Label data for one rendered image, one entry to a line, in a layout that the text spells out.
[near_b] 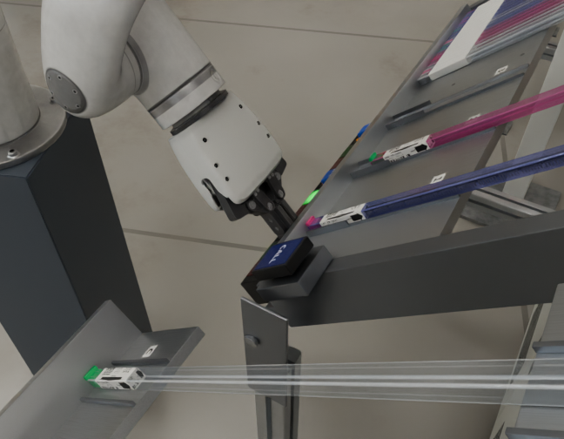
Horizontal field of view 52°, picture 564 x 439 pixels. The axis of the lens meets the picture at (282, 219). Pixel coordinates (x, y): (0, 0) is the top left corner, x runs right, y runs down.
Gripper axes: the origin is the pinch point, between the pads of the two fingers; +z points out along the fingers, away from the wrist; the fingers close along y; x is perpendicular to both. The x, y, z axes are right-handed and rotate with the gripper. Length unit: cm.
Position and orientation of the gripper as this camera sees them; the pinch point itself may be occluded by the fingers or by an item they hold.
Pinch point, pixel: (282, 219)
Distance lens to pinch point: 66.7
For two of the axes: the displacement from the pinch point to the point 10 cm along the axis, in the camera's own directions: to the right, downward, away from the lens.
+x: 6.4, -2.0, -7.4
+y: -5.0, 6.3, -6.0
